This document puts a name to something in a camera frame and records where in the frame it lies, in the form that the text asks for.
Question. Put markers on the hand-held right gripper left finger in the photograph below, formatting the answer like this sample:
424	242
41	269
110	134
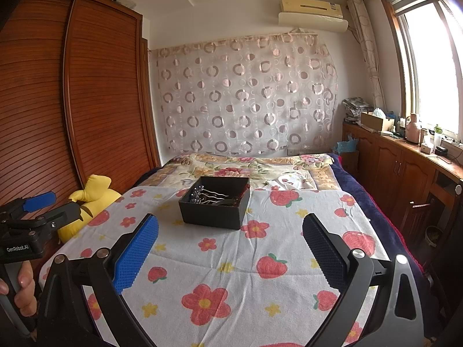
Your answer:
135	255

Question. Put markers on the dark wooden chair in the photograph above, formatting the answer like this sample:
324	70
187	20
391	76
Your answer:
421	224

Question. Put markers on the silver flower hair comb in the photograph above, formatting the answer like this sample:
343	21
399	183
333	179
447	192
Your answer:
213	197

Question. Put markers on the dark blue blanket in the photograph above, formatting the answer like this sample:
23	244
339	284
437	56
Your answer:
372	206

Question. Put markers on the yellow plush toy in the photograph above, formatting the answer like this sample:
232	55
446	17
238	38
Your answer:
90	202

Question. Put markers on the small black device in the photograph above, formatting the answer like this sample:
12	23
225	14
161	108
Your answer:
440	150

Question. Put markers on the small white box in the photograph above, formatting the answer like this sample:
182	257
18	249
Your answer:
426	149

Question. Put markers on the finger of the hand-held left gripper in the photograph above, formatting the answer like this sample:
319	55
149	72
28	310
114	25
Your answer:
39	201
63	213

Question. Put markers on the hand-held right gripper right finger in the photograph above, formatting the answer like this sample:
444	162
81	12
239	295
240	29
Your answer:
325	253

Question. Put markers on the blue paper bag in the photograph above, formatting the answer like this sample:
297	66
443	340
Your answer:
345	146

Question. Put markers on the white wall air conditioner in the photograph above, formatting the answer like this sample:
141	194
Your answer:
311	12

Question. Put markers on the cardboard tissue box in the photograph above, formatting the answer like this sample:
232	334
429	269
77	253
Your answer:
376	121

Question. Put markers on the green cap bottle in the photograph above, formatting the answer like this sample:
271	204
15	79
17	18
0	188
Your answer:
437	137

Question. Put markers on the stack of magazines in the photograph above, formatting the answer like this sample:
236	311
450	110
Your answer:
356	108

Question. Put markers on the wooden frame window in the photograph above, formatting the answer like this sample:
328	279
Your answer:
427	61

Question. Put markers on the black box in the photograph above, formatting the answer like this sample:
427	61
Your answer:
213	213

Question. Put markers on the brown wooden slatted wardrobe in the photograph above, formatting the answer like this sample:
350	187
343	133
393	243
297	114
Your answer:
72	97

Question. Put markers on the strawberry flower print blanket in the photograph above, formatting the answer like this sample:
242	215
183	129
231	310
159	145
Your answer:
224	267

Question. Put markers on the pink kettle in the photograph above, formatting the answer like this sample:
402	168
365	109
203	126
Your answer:
413	128

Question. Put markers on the person's left hand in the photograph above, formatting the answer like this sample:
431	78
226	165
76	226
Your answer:
26	289

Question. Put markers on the brown wooden side cabinet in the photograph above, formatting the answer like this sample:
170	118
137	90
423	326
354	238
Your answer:
398	173

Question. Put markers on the sheer circle pattern wall curtain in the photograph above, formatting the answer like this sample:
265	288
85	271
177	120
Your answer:
246	90

